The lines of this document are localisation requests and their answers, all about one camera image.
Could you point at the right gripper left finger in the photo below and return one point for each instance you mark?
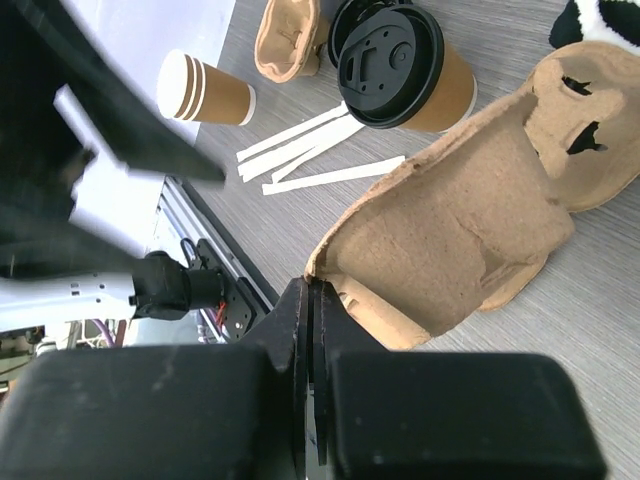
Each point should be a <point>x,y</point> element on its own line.
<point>232,411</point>

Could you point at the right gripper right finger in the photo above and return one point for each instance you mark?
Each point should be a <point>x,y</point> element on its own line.
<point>382,414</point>

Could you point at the brown cardboard cup carrier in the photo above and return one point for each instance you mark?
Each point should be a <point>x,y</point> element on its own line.
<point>468,222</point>
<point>290,35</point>

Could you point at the black plastic cup lid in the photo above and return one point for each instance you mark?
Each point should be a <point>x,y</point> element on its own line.
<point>390,65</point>
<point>348,16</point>

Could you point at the brown paper coffee cup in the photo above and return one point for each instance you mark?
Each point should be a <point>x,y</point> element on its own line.
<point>452,99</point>

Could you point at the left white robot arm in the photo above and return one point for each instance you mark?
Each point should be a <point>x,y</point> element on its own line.
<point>51,269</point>

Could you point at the white paper straw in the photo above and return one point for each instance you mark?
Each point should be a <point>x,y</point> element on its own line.
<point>291,132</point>
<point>295,148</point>
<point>320,145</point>
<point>378,168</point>

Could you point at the stacked brown paper cups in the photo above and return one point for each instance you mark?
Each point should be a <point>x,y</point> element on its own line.
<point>190,90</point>

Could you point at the zebra print pillow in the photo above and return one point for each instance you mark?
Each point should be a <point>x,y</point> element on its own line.
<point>613,22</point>

